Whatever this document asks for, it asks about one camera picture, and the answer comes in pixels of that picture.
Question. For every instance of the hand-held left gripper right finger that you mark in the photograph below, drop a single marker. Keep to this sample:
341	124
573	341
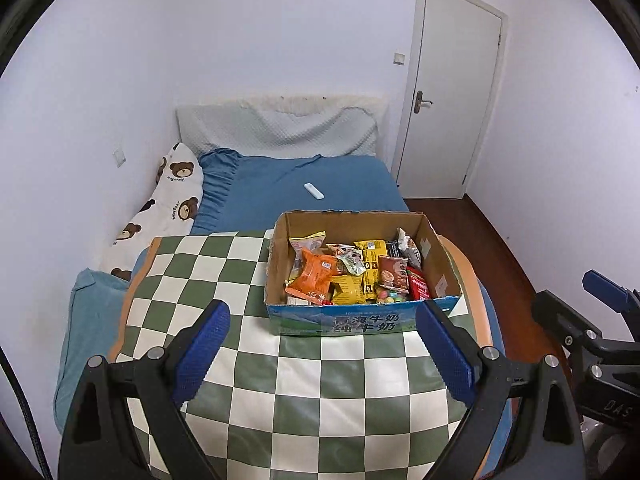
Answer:
445	355

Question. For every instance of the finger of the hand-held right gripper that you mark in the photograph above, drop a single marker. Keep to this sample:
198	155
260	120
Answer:
560	317
610	292

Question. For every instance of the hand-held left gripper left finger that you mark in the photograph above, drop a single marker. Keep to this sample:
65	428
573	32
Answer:
200	350

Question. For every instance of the cardboard box with blue print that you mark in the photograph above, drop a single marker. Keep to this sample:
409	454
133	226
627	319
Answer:
350	325

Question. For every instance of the white yellow snack packet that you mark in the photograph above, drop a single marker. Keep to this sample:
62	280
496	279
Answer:
307	245

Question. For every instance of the red snack packet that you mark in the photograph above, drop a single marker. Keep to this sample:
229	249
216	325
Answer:
419	287

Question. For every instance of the colourful candy packet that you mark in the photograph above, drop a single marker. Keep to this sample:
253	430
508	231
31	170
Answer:
390	297

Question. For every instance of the brown snack packet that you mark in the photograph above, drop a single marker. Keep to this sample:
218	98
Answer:
392	272

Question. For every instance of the green white checkered blanket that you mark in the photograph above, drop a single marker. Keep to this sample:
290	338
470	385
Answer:
300	360

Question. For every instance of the silver snack packet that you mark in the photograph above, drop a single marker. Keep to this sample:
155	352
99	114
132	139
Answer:
407	247

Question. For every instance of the light blue cushion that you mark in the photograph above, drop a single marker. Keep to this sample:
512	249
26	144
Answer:
85	320

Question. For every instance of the yellow black snack packet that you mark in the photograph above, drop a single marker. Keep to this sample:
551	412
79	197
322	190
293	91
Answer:
372	260

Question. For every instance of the grey cartoon print packet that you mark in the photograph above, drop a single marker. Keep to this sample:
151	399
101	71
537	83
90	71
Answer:
350	259

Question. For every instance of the orange snack packet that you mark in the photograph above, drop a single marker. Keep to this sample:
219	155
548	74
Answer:
315	275

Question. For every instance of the bear print pillow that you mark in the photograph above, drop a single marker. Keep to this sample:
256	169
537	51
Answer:
165	200

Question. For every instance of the white remote control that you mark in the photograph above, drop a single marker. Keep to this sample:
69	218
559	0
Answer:
313	191

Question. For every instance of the bed with blue sheet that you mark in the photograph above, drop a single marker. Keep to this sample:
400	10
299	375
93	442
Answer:
300	175

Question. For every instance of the white quilted pillow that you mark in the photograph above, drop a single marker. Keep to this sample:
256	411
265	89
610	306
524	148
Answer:
280	125

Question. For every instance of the white door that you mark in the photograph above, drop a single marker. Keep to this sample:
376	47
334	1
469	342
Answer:
450	85

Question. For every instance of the white wall socket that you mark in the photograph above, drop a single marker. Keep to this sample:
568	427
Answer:
119	157

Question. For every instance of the white light switch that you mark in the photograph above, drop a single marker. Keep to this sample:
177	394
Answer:
399	58

